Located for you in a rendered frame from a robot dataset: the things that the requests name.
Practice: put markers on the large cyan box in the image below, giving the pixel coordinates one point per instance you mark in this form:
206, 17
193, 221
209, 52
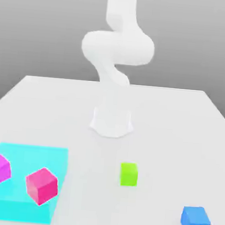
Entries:
31, 155

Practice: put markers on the small green cube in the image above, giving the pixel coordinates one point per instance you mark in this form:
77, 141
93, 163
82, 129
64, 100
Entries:
129, 174

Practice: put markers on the small blue cube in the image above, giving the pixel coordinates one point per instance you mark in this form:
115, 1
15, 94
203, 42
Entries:
195, 222

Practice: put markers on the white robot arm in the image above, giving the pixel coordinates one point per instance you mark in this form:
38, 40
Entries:
118, 47

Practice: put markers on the small pink cube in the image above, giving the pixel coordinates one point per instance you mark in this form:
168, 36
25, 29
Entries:
41, 187

